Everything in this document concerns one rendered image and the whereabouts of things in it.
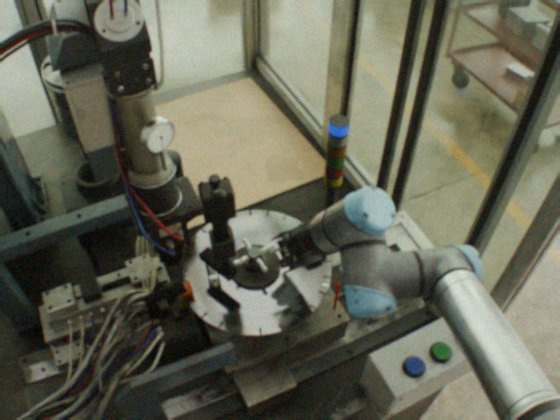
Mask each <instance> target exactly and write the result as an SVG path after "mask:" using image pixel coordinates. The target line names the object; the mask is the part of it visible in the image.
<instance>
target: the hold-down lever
mask: <svg viewBox="0 0 560 420"><path fill-rule="evenodd" d="M213 197H214V204H215V207H216V208H217V210H218V218H219V225H220V226H221V228H225V226H226V217H225V207H226V195H225V192H224V190H222V189H217V190H216V191H215V192H214V194H213Z"/></svg>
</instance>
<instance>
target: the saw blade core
mask: <svg viewBox="0 0 560 420"><path fill-rule="evenodd" d="M267 212H268V211H260V209H254V211H251V215H250V212H249V211H242V212H237V216H236V218H231V219H230V220H229V225H230V226H231V230H232V233H233V236H235V239H236V250H239V249H240V248H242V247H245V246H244V243H243V242H242V239H243V238H246V240H247V241H248V243H249V245H262V246H266V247H267V246H270V245H272V243H274V245H275V248H274V249H276V248H278V247H279V246H278V243H277V241H279V240H282V239H283V238H282V237H281V238H279V239H275V240H272V241H271V239H272V238H274V237H275V236H277V235H278V234H280V233H281V232H284V231H289V230H292V229H294V228H295V226H297V225H299V224H300V223H301V221H299V220H297V219H295V218H293V217H291V216H288V215H287V216H285V215H284V214H281V213H277V212H271V211H269V212H268V216H266V215H267ZM284 216H285V218H284ZM283 218H284V220H283ZM301 224H302V223H301ZM301 224H300V225H301ZM209 230H211V224H210V223H208V224H207V225H205V226H204V227H203V229H202V231H201V230H200V231H199V232H198V233H197V234H196V235H195V236H194V237H193V238H192V239H191V241H190V242H189V243H188V245H187V247H186V248H185V256H184V258H183V273H184V271H186V272H185V273H184V275H183V282H186V281H189V282H190V285H191V287H192V289H193V293H191V294H189V295H186V296H184V298H185V300H186V301H187V303H188V304H190V303H191V302H193V301H194V300H196V303H194V302H193V303H191V304H190V307H191V308H192V310H193V311H194V312H195V313H196V314H197V315H198V316H199V317H200V318H202V317H203V316H204V315H205V313H207V315H205V316H204V317H203V318H202V319H203V320H204V321H206V322H207V323H209V324H211V325H212V326H215V327H218V328H219V326H220V324H221V322H223V324H222V325H221V326H220V329H222V331H225V332H229V333H232V334H238V332H239V328H242V330H241V333H240V335H247V336H258V335H260V333H259V328H261V335H268V334H273V333H277V332H280V331H281V330H280V327H279V326H278V325H281V329H282V331H283V330H287V329H289V328H291V327H293V326H295V325H297V324H299V323H300V321H301V322H302V321H303V320H305V319H306V318H308V317H309V316H311V315H312V314H313V313H314V312H315V308H317V307H318V306H319V305H320V303H321V302H322V300H323V298H324V297H326V294H327V292H328V290H329V287H326V286H321V285H322V283H327V284H329V286H330V281H331V278H328V277H331V261H330V257H329V255H327V260H324V261H330V262H324V261H322V262H323V266H319V267H318V268H316V269H314V270H311V271H308V270H307V269H306V268H304V267H301V268H298V269H296V270H294V271H291V272H288V273H284V274H283V272H285V271H288V270H289V269H288V268H289V267H287V268H284V269H280V273H279V275H278V277H277V278H276V280H275V281H274V283H272V284H271V285H269V286H266V287H264V288H260V289H248V288H244V287H242V286H240V284H238V283H237V282H236V281H235V280H234V279H232V280H231V281H227V280H226V279H225V278H223V277H222V276H221V275H217V272H216V275H213V276H211V274H210V277H208V273H207V271H206V268H205V263H204V262H203V261H201V260H200V258H199V253H200V252H202V251H203V250H204V249H205V247H207V246H208V248H210V242H209V235H208V231H209ZM203 231H204V232H206V233H204V232H203ZM191 242H192V243H191ZM193 243H196V244H193ZM210 249H212V248H210ZM185 257H189V258H185ZM324 276H326V278H325V277H324ZM319 291H320V292H322V293H325V294H322V293H319ZM310 305H312V306H313V307H315V308H313V307H312V306H310ZM296 317H298V319H299V320H300V321H299V320H298V319H297V318H296Z"/></svg>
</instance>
